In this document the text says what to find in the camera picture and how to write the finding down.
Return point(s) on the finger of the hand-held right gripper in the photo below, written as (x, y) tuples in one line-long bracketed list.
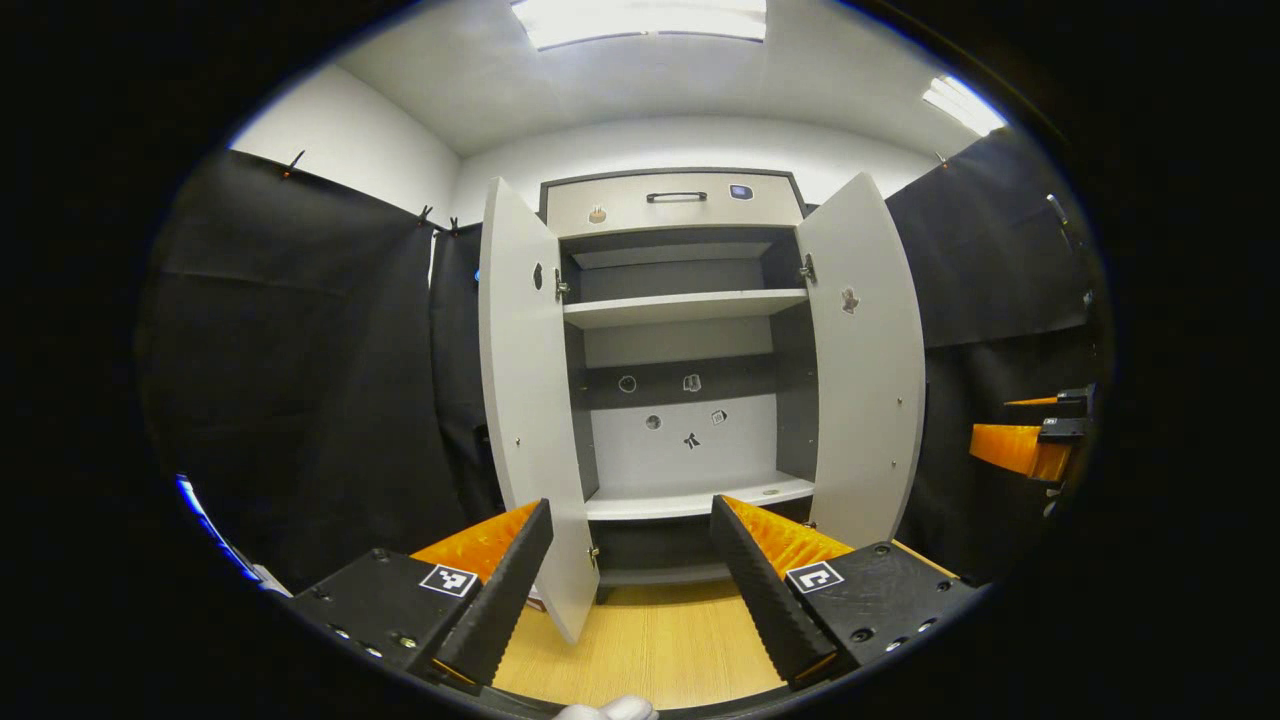
[(1010, 448), (1078, 397)]

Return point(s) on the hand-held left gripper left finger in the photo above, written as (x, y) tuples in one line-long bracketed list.
[(500, 590)]

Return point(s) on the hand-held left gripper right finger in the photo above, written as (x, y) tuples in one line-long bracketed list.
[(760, 590)]

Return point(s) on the grey shoe cabinet door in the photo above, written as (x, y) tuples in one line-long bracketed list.
[(525, 400), (865, 400)]

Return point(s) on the grey double-door shoe cabinet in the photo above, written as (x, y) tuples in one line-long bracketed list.
[(680, 450)]

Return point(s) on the grey cabinet shelf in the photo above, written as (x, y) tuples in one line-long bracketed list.
[(680, 308), (690, 497)]

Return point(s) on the metal door hinge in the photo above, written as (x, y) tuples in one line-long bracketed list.
[(562, 285), (806, 268)]

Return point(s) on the grey cabinet drawer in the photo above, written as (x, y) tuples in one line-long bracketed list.
[(620, 205)]

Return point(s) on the black backdrop cloth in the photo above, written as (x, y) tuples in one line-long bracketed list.
[(300, 380)]

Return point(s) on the narrow ceiling light strip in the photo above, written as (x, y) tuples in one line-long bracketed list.
[(962, 105)]

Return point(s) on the large ceiling light panel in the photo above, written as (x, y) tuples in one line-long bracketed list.
[(640, 22)]

